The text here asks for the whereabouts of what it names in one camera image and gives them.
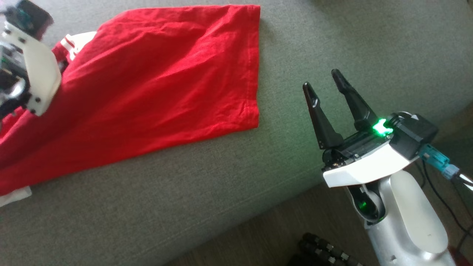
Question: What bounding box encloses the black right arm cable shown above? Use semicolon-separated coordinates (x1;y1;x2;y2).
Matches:
421;161;473;244

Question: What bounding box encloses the grey fabric sofa seat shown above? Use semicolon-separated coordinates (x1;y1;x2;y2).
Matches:
0;0;473;266

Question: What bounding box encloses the left gripper white shield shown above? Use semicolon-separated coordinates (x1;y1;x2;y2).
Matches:
2;22;62;116

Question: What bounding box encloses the red shirt with white sleeves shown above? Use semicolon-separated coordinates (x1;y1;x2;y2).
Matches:
0;4;261;207

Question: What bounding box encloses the right gripper white shield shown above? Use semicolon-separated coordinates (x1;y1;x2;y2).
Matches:
302;69;419;188

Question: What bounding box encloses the teal cable connector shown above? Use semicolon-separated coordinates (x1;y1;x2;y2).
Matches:
419;143;461;181

